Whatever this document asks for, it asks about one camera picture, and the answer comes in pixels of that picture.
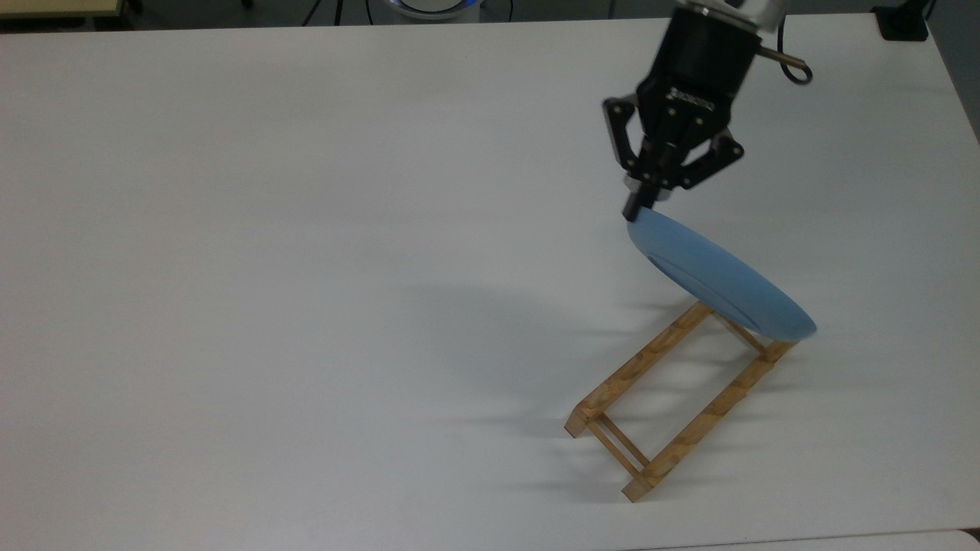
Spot blue oval plate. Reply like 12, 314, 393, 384
626, 206, 818, 344

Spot robot base with blue ring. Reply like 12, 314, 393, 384
385, 0, 485, 21

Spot wooden plate rack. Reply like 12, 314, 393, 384
564, 300, 799, 504

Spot black tripod legs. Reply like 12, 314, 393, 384
301, 0, 347, 28

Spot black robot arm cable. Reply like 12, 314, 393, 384
758, 21, 815, 86

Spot black clamp block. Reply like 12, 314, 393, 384
871, 0, 933, 42

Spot light wooden table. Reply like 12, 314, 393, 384
0, 0, 125, 19

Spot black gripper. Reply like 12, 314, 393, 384
602, 6, 764, 223

